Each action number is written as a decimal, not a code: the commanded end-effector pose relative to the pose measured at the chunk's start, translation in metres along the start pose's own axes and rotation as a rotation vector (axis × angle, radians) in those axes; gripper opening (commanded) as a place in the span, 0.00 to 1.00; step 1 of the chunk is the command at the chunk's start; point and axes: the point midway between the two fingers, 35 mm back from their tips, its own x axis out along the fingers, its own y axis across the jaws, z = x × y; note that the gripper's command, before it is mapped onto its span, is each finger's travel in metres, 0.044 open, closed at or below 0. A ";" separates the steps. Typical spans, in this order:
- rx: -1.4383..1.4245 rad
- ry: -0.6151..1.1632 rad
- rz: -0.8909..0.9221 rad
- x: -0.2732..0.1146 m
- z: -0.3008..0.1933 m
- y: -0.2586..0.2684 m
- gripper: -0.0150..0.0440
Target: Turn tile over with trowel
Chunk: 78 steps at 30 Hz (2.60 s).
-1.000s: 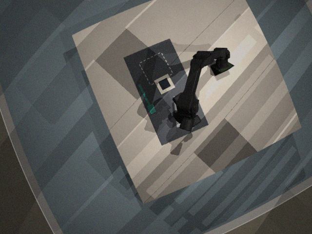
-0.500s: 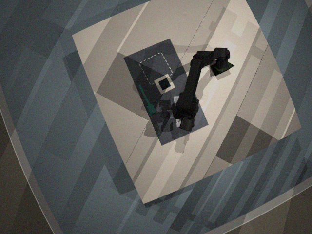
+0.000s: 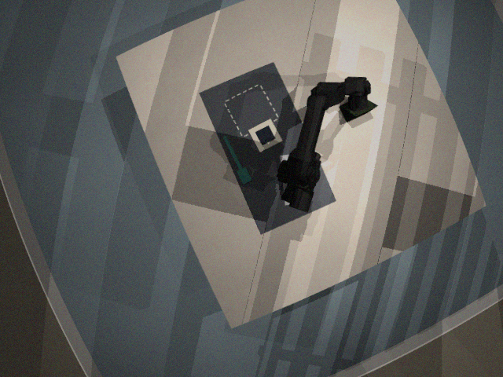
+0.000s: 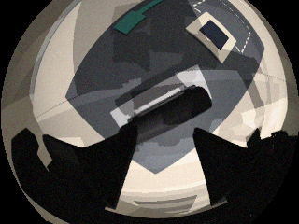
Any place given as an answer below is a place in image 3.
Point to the white square tile with dark square center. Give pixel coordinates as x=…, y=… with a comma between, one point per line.
x=265, y=135

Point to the teal small trowel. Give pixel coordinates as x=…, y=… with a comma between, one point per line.
x=242, y=172

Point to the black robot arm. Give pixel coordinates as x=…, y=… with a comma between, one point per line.
x=302, y=171

